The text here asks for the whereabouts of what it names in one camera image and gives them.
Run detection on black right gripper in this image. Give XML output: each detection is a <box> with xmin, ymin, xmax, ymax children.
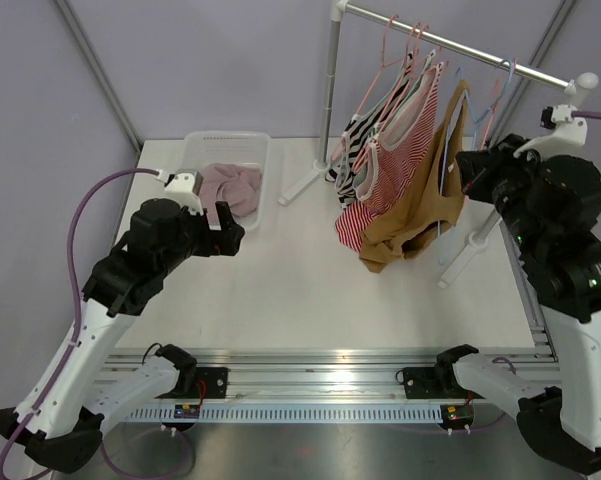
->
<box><xmin>458</xmin><ymin>135</ymin><xmax>551</xmax><ymax>256</ymax></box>

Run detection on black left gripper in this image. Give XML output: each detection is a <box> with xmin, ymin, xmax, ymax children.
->
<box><xmin>158</xmin><ymin>201</ymin><xmax>244</xmax><ymax>277</ymax></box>

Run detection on mauve tank top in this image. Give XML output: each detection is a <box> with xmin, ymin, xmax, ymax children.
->
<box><xmin>199</xmin><ymin>163</ymin><xmax>262</xmax><ymax>222</ymax></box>

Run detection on tan tank top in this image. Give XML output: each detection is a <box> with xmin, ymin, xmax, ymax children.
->
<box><xmin>359</xmin><ymin>80</ymin><xmax>470</xmax><ymax>273</ymax></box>

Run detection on blue wire hanger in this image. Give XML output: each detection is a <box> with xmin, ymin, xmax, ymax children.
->
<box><xmin>436</xmin><ymin>66</ymin><xmax>485</xmax><ymax>266</ymax></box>

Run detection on pink wire hanger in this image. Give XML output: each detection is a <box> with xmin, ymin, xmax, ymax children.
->
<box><xmin>472</xmin><ymin>57</ymin><xmax>517</xmax><ymax>149</ymax></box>

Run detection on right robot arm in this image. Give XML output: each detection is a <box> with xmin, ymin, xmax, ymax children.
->
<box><xmin>433</xmin><ymin>134</ymin><xmax>601</xmax><ymax>479</ymax></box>

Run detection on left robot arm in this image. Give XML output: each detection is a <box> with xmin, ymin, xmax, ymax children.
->
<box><xmin>0</xmin><ymin>198</ymin><xmax>245</xmax><ymax>474</ymax></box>

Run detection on red white striped tank top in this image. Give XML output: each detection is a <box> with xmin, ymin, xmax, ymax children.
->
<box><xmin>335</xmin><ymin>62</ymin><xmax>446</xmax><ymax>252</ymax></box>

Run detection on black white striped tank top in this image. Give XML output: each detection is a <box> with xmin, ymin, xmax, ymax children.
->
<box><xmin>326</xmin><ymin>58</ymin><xmax>423</xmax><ymax>210</ymax></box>

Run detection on pink hanger on rack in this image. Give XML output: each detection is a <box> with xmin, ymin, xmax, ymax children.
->
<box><xmin>355</xmin><ymin>14</ymin><xmax>402</xmax><ymax>115</ymax></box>
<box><xmin>375</xmin><ymin>22</ymin><xmax>429</xmax><ymax>133</ymax></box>

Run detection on white plastic basket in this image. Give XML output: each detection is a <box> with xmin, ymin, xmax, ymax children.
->
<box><xmin>178</xmin><ymin>131</ymin><xmax>272</xmax><ymax>232</ymax></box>

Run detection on white clothes rack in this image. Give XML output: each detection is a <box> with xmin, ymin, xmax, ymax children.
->
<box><xmin>278</xmin><ymin>1</ymin><xmax>599</xmax><ymax>288</ymax></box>

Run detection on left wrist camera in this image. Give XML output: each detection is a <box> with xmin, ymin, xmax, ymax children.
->
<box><xmin>156</xmin><ymin>169</ymin><xmax>204</xmax><ymax>215</ymax></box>

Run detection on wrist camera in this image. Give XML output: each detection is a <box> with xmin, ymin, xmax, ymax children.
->
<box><xmin>156</xmin><ymin>169</ymin><xmax>204</xmax><ymax>215</ymax></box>
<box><xmin>513</xmin><ymin>104</ymin><xmax>588</xmax><ymax>159</ymax></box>

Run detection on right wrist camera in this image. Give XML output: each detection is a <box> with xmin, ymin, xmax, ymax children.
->
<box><xmin>513</xmin><ymin>104</ymin><xmax>588</xmax><ymax>159</ymax></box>

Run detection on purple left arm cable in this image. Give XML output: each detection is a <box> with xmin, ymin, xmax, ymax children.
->
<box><xmin>0</xmin><ymin>168</ymin><xmax>161</xmax><ymax>480</ymax></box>

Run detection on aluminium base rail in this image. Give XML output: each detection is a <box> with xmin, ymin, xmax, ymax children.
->
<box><xmin>96</xmin><ymin>345</ymin><xmax>559</xmax><ymax>402</ymax></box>

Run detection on white slotted cable duct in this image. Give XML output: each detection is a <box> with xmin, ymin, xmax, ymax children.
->
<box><xmin>125</xmin><ymin>403</ymin><xmax>442</xmax><ymax>424</ymax></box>

